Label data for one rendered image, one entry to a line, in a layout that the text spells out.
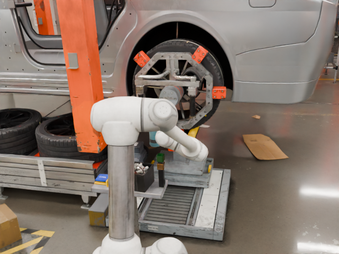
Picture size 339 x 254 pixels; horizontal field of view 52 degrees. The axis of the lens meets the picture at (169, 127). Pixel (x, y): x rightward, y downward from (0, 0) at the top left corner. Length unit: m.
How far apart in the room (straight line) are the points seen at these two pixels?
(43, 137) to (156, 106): 1.69
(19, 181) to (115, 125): 1.75
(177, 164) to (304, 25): 1.35
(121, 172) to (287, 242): 1.42
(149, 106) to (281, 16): 1.40
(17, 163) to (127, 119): 1.71
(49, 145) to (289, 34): 1.88
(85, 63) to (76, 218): 1.14
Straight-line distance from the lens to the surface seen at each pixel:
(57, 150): 2.75
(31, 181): 2.87
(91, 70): 2.19
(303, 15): 2.46
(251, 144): 3.66
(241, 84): 2.52
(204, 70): 2.35
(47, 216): 2.77
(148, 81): 2.25
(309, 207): 2.81
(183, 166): 2.74
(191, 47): 2.43
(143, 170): 2.01
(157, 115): 1.22
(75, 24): 2.16
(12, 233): 2.58
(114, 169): 1.32
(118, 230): 1.40
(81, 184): 2.65
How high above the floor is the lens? 1.53
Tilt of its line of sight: 22 degrees down
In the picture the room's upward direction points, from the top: 2 degrees counter-clockwise
